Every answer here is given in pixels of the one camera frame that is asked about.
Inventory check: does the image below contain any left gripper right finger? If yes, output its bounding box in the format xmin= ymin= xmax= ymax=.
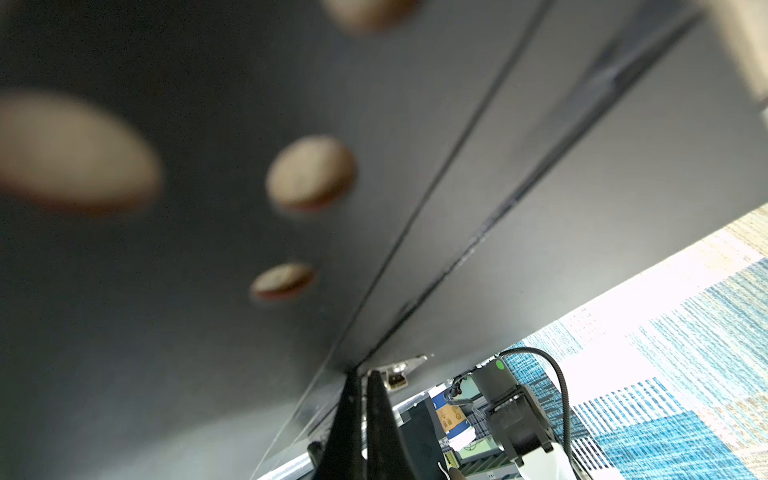
xmin=366 ymin=370 xmax=417 ymax=480

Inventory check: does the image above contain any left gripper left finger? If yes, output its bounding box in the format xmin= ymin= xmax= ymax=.
xmin=314 ymin=370 xmax=364 ymax=480

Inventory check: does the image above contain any red folder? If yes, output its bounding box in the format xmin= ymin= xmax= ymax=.
xmin=1 ymin=1 xmax=767 ymax=479

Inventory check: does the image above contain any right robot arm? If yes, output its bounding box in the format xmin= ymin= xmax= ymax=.
xmin=400 ymin=347 xmax=583 ymax=479

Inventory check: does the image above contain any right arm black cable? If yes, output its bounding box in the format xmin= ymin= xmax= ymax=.
xmin=497 ymin=346 xmax=577 ymax=475

